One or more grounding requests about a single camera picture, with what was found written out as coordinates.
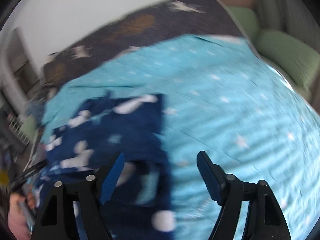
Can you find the dark printed bedsheet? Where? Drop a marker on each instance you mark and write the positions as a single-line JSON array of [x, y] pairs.
[[150, 30]]

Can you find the person's left forearm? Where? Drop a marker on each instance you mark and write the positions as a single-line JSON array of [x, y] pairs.
[[16, 215]]

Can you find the pale curtain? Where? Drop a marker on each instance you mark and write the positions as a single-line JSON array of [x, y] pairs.
[[272, 7]]

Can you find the light blue star blanket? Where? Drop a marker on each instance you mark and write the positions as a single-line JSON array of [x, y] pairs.
[[225, 120]]

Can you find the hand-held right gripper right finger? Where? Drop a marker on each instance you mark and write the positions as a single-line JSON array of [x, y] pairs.
[[208, 177]]

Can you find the green pillow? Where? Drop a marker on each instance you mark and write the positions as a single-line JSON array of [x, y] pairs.
[[246, 20], [287, 52]]

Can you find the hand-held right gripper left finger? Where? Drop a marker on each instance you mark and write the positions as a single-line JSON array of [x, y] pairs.
[[112, 177]]

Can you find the navy fleece garment white print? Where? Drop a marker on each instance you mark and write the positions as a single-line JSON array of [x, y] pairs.
[[140, 135]]

